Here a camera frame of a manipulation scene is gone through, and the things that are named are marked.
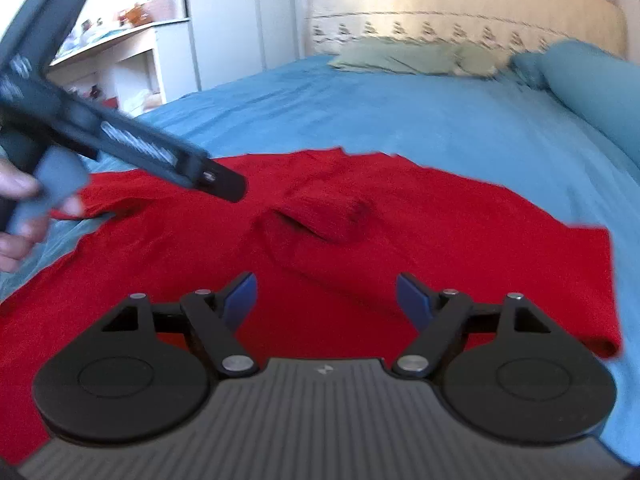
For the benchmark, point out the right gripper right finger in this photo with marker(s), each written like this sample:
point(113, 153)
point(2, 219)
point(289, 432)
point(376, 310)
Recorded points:
point(507, 370)

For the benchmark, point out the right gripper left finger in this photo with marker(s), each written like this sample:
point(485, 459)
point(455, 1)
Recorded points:
point(145, 369)

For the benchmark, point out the red knit sweater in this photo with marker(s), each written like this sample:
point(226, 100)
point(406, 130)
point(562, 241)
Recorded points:
point(326, 234)

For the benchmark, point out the white shelf desk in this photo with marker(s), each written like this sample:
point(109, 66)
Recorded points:
point(140, 68)

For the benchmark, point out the white grey wardrobe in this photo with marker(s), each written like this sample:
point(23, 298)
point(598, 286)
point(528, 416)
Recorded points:
point(233, 39)

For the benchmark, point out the blue bed sheet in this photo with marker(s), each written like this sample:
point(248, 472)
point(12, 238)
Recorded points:
point(497, 131)

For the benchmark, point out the folded blue duvet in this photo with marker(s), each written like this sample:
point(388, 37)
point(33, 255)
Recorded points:
point(597, 86)

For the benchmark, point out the green flat pillow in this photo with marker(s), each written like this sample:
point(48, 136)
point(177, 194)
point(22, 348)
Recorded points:
point(440, 58)

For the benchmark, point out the beige quilted headboard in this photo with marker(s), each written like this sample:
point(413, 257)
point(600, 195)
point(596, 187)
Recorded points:
point(508, 25)

